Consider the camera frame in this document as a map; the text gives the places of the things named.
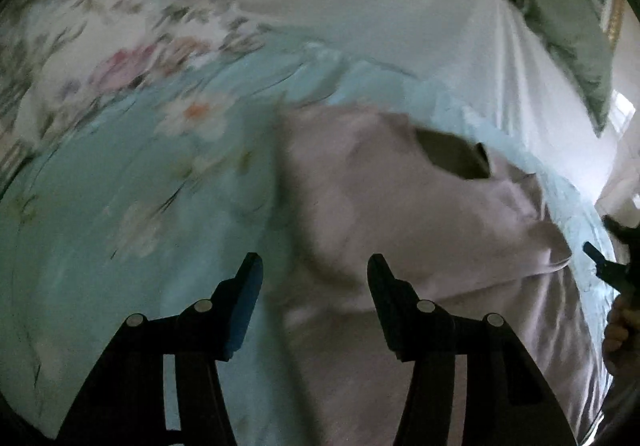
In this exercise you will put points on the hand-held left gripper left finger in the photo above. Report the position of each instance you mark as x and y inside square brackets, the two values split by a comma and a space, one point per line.
[247, 306]

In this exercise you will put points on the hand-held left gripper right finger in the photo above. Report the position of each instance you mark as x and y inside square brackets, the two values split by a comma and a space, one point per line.
[387, 298]

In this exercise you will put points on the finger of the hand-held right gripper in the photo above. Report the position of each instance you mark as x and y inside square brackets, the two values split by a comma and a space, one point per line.
[625, 232]
[602, 263]

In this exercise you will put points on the grey pink sweater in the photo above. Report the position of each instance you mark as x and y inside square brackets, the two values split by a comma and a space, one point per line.
[400, 206]

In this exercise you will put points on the person's right hand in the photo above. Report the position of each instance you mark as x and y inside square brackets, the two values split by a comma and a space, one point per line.
[622, 336]

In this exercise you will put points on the teal floral bed sheet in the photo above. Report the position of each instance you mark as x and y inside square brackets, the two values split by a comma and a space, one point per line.
[125, 251]

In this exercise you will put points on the green floral pillow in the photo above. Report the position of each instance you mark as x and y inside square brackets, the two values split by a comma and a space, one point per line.
[565, 1]

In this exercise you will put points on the white striped quilt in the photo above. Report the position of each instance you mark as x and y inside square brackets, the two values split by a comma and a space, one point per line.
[390, 1]

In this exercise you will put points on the white floral pillow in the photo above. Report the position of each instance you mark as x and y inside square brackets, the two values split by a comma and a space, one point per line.
[100, 36]

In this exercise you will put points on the gold frame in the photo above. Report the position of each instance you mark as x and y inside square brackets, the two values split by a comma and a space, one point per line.
[614, 11]

